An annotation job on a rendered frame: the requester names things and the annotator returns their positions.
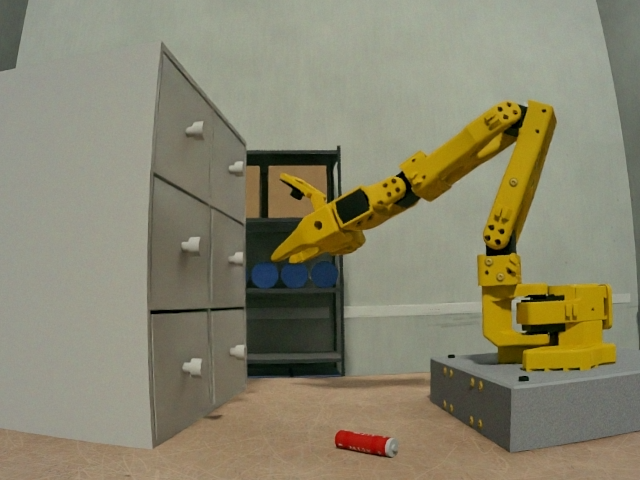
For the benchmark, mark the grey chest of drawers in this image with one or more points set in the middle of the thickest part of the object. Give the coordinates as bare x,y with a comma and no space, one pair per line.
77,146

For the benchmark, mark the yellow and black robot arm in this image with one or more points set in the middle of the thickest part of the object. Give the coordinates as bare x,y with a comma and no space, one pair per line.
574,311

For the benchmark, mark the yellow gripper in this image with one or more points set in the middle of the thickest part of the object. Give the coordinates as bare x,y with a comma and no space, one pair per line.
319,232

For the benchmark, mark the red aa battery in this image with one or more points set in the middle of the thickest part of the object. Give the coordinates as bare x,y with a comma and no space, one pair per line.
367,443

